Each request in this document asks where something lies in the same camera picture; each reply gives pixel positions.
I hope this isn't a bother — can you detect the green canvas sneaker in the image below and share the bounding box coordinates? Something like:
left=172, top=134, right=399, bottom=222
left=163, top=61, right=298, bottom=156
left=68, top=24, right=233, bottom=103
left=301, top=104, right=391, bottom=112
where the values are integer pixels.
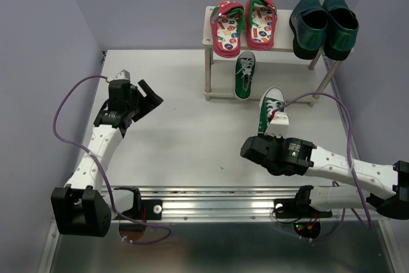
left=235, top=51, right=256, bottom=100
left=258, top=87, right=286, bottom=134

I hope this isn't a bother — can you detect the green loafer shoe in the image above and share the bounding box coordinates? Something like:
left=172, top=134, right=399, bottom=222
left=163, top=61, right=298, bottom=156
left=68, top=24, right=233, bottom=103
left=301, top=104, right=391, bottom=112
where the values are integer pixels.
left=322, top=0, right=359, bottom=61
left=289, top=0, right=328, bottom=60

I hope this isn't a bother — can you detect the pink flip-flop with letters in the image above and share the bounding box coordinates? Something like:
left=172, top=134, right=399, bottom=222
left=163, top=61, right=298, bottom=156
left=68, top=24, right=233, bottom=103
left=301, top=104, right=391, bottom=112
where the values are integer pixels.
left=245, top=0, right=278, bottom=51

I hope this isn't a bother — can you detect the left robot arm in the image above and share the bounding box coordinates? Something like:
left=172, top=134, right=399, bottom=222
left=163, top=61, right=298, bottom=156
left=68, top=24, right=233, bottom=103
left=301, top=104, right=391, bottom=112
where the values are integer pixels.
left=50, top=72, right=163, bottom=237

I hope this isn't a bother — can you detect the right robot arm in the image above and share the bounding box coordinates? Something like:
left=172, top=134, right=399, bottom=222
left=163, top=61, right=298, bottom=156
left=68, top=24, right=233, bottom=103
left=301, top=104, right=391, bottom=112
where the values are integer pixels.
left=240, top=136, right=408, bottom=220

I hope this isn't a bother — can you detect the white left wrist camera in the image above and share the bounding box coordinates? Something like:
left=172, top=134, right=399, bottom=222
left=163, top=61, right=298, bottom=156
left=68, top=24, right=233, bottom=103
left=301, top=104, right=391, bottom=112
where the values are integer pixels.
left=106, top=70, right=130, bottom=82

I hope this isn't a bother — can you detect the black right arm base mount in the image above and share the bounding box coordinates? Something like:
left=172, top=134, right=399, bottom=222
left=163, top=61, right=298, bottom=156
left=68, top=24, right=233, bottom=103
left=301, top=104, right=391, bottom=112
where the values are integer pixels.
left=273, top=185, right=332, bottom=219

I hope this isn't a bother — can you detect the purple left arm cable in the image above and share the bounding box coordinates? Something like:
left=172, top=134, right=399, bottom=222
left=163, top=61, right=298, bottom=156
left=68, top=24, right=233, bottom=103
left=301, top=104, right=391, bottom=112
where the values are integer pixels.
left=52, top=75, right=172, bottom=246

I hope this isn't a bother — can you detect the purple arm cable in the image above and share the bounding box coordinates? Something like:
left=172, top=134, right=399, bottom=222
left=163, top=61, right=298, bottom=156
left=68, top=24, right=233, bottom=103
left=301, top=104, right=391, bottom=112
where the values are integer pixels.
left=271, top=92, right=373, bottom=242
left=52, top=75, right=172, bottom=246

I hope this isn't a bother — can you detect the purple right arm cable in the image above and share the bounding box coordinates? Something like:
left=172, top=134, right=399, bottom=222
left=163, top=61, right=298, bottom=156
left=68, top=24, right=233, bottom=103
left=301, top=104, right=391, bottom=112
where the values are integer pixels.
left=271, top=92, right=373, bottom=242

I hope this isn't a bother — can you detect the aluminium table edge rail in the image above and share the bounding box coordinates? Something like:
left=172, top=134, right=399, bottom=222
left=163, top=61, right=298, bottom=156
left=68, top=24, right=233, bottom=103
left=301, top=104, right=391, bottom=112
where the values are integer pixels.
left=52, top=185, right=389, bottom=222

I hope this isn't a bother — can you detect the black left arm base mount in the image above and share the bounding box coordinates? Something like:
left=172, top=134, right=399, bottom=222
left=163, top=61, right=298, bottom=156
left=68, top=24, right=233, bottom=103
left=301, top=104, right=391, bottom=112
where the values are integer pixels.
left=112, top=186, right=163, bottom=221

